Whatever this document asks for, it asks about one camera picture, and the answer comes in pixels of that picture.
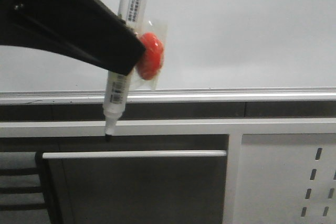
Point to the red round magnet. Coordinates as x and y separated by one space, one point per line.
152 33

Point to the white perforated metal panel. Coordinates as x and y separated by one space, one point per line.
286 178

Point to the white whiteboard marker pen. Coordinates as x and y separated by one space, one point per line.
131 12

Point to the black slatted chair back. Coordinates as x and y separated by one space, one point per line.
22 199

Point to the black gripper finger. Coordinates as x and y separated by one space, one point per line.
85 30

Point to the large white whiteboard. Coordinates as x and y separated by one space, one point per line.
224 50

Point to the white metal rack frame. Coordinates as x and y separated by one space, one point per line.
234 129

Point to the grey panel with white edge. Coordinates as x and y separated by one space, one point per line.
166 186

